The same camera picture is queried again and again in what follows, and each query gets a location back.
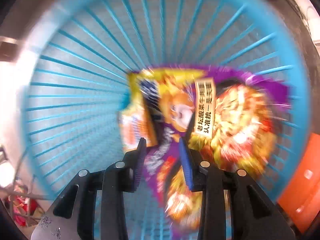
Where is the purple noodle snack wrapper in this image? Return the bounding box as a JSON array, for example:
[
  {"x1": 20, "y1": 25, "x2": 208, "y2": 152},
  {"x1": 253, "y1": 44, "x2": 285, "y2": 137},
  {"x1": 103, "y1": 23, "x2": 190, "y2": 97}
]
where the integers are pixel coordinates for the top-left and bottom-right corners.
[{"x1": 118, "y1": 66, "x2": 289, "y2": 239}]

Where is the blue plastic trash basket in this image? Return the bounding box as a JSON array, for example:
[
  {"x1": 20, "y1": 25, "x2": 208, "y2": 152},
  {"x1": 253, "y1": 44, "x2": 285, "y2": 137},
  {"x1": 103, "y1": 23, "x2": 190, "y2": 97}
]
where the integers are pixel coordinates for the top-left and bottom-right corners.
[{"x1": 22, "y1": 0, "x2": 310, "y2": 239}]

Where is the orange stool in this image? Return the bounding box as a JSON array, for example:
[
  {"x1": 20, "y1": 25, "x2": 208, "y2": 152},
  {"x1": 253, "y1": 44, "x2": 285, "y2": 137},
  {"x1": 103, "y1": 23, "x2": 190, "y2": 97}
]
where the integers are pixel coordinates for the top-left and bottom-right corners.
[{"x1": 278, "y1": 133, "x2": 320, "y2": 233}]

